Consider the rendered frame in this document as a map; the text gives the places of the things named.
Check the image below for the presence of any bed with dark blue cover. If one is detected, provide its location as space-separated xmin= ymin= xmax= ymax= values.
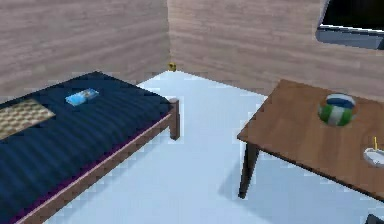
xmin=0 ymin=70 xmax=181 ymax=224

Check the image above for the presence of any brown wooden table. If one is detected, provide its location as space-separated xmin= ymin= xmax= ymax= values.
xmin=236 ymin=78 xmax=384 ymax=203

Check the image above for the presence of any green white blue ball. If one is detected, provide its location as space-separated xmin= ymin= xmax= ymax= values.
xmin=317 ymin=92 xmax=357 ymax=127

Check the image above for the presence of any tan checkered pillow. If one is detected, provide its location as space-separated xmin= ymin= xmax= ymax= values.
xmin=0 ymin=98 xmax=56 ymax=141

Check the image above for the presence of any white bowl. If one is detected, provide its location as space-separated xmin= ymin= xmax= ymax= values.
xmin=363 ymin=147 xmax=384 ymax=168

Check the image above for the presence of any dark grey object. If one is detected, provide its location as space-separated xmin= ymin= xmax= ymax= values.
xmin=365 ymin=213 xmax=384 ymax=224

